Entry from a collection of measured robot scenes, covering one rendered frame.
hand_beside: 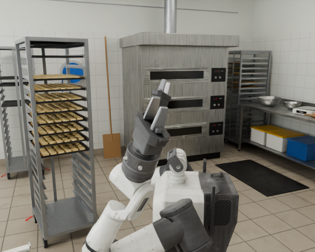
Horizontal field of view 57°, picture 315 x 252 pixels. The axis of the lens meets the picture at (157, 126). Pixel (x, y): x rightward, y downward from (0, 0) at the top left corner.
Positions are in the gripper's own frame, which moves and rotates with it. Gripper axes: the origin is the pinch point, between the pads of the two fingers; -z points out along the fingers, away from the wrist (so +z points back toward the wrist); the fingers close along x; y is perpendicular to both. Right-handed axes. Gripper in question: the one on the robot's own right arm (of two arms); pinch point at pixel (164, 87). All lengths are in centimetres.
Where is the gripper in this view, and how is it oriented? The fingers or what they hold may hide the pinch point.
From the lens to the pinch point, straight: 139.0
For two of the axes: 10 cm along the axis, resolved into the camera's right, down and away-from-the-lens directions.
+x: -4.8, -2.0, -8.5
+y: -8.2, -2.5, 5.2
